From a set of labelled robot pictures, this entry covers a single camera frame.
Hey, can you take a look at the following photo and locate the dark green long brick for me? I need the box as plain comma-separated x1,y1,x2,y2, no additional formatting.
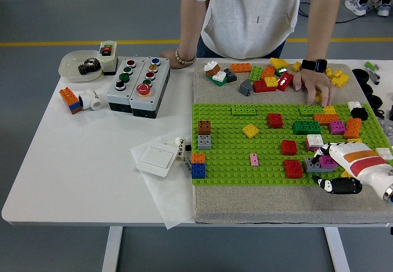
292,120,322,135

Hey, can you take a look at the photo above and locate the grey square brick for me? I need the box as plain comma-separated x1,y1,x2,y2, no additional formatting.
197,134,212,150

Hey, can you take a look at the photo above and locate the light green flat plate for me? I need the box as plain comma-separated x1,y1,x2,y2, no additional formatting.
230,104,257,116
298,104,325,115

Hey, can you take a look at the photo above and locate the blue square brick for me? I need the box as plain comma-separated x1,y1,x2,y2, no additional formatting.
191,162,206,180

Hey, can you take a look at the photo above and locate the black brick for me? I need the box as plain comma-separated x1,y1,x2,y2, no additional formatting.
349,107,368,122

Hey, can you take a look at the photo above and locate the white wall switch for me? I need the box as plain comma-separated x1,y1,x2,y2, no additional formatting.
136,142,180,179

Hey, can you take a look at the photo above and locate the white plastic bowl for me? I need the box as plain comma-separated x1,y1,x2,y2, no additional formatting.
58,50,104,84

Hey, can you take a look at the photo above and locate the orange long brick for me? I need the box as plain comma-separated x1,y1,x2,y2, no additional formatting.
229,62,252,74
313,113,340,125

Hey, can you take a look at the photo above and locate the black wristwatch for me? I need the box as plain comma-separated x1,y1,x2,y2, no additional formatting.
301,59,328,72

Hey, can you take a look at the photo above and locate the black floor cable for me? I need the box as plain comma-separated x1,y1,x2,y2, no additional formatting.
299,0,393,24

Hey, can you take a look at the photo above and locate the grey-brown mat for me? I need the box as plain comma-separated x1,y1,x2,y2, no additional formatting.
192,62,393,225

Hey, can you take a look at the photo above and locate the small two-button switch box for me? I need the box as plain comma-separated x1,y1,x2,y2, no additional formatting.
97,41,119,76

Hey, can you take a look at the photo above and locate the bead bracelet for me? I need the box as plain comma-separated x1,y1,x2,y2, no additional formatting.
174,49,197,68

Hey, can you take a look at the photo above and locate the grey slope brick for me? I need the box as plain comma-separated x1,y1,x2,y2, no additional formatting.
238,79,254,96

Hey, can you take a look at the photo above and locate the brown and white brick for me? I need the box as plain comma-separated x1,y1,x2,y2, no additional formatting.
203,61,221,77

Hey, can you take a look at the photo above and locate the control box with emergency stop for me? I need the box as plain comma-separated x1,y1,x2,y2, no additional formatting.
128,56,171,120

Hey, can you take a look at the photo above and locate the yellow oblong brick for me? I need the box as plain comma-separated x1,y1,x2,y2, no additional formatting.
269,57,290,69

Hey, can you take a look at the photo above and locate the red square brick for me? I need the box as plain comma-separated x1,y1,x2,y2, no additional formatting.
282,158,304,179
266,112,284,129
280,139,298,155

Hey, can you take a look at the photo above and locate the dark grey brick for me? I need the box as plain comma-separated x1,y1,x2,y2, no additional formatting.
223,68,238,83

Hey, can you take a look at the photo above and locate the four-button control box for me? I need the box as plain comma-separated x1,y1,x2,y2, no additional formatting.
106,57,146,113

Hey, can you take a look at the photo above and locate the clear plastic bag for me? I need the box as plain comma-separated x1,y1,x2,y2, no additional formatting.
381,118,393,138

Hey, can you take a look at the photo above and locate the white on pink brick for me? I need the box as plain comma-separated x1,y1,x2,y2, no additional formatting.
305,134,325,152

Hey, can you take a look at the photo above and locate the white table leg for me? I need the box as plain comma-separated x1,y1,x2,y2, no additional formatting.
101,226,123,272
324,227,351,272

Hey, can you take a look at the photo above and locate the translucent paper sheet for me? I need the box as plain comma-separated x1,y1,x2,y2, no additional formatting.
129,135,197,231

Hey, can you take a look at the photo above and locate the orange blue brown brick stack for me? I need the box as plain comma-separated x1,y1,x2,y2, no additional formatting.
58,87,83,115

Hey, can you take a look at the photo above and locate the brown square brick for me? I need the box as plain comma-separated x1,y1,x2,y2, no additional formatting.
197,120,212,136

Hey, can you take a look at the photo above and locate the magenta square brick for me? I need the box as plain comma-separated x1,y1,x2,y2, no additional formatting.
328,120,346,136
318,155,336,169

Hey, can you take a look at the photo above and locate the white labelled tube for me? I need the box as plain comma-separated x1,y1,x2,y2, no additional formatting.
173,136,188,163

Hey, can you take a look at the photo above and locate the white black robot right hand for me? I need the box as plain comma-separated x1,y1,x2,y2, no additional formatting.
312,142,393,200

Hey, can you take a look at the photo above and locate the black metal gear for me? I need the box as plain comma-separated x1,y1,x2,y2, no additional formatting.
77,57,102,76

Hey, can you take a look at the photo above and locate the lime green brick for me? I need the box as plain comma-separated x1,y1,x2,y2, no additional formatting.
247,65,263,82

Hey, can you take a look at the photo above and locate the white pipe tee fitting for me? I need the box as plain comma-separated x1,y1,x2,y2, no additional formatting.
77,88,103,111

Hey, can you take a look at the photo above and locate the red oblong brick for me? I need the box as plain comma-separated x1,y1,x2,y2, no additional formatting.
277,71,295,92

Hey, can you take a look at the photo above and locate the person's right hand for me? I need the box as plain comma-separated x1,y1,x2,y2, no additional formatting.
159,49,185,69

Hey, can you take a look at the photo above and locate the person's left hand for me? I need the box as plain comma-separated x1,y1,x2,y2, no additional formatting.
292,69,338,106

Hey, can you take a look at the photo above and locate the orange oblong brick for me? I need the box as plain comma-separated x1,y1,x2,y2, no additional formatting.
343,117,362,139

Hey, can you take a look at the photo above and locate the red long brick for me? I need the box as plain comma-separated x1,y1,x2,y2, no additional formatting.
252,79,278,93

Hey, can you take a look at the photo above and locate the green studded baseplate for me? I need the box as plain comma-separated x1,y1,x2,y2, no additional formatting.
190,102,393,187

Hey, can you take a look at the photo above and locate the grey long brick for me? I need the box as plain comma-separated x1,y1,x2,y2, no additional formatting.
303,157,335,174

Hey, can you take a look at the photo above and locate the dark green flat brick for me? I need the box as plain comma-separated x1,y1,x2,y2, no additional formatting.
206,74,230,87

